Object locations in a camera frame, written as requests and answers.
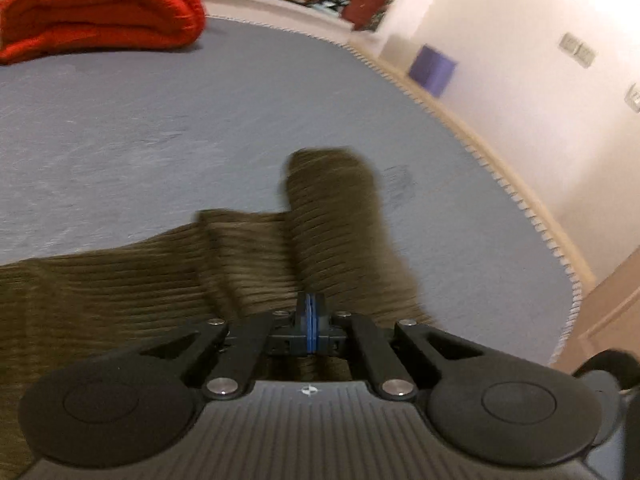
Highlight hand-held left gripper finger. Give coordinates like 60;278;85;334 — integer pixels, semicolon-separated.
140;292;312;401
311;292;487;401

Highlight brown corduroy pants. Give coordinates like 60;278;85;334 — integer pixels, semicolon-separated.
0;146;442;480

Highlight blue-grey bed mattress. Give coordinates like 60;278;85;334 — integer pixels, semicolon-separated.
0;14;587;367

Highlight purple box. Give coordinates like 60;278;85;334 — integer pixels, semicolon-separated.
407;44;458;98

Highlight dark red cushion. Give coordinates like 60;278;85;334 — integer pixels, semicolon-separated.
342;0;403;33

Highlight red folded blanket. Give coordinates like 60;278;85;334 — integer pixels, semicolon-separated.
0;0;208;66

